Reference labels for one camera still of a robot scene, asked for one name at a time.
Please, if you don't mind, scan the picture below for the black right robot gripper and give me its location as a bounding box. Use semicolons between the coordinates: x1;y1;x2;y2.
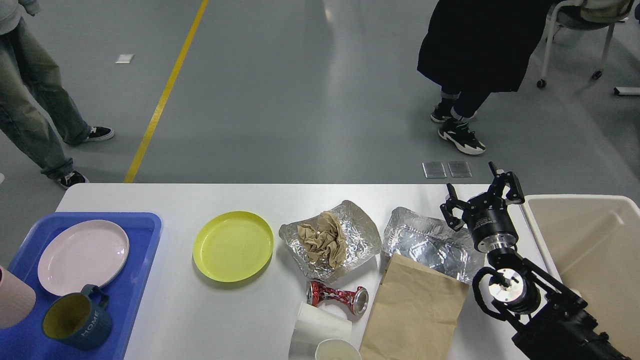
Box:
440;161;526;253

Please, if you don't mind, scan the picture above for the yellow plastic plate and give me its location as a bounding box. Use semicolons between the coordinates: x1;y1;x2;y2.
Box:
192;210;274;283

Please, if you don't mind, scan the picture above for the pink mug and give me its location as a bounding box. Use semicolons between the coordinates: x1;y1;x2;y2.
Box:
0;267;37;330

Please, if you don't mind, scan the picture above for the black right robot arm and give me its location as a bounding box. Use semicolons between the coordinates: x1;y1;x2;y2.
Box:
439;162;627;360

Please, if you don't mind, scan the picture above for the right floor socket plate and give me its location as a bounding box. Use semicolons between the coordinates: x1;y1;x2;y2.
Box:
446;161;473;178

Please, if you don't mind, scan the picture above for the floor socket plate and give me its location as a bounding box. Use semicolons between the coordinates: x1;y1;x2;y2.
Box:
422;161;448;179
446;161;473;178

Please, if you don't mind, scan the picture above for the left floor socket plate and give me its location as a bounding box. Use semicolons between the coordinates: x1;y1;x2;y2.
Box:
422;161;448;179

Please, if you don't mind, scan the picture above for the empty foil tray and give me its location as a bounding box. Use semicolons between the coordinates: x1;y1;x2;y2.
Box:
382;207;486;284

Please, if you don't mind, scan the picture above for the beige plastic bin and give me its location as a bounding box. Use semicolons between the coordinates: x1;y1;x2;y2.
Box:
522;194;640;360

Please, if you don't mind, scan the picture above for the brown paper bag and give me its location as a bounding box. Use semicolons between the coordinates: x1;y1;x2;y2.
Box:
359;253;470;360

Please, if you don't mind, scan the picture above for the crushed red can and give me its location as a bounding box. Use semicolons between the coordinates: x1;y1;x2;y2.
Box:
306;280;370;317

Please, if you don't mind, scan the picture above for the crumpled brown paper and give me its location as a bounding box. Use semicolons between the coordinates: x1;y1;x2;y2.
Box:
297;211;347;269

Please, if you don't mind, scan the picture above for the foil tray with paper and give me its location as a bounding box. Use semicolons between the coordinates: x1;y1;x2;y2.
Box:
278;200;382;284

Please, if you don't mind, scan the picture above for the white bar on floor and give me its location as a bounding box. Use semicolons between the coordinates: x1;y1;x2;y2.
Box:
614;86;640;97

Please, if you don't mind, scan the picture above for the white office chair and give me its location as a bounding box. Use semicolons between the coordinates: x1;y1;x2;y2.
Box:
536;0;634;89

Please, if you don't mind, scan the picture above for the white paper cup lying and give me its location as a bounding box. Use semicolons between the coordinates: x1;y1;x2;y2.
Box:
288;302;353;360

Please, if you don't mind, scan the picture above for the white paper on floor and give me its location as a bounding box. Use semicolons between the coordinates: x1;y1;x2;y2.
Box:
114;54;135;65

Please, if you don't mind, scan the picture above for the pink plate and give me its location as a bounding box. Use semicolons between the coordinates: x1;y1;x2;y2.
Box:
38;219;130;296

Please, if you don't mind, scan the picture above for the dark blue HOME mug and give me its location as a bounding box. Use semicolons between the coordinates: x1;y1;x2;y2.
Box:
41;284;113;351

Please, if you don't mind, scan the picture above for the person in green jeans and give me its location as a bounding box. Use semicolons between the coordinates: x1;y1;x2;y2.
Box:
0;0;115;189

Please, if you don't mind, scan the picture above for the blue plastic tray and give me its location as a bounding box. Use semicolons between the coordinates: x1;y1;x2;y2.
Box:
0;212;162;360

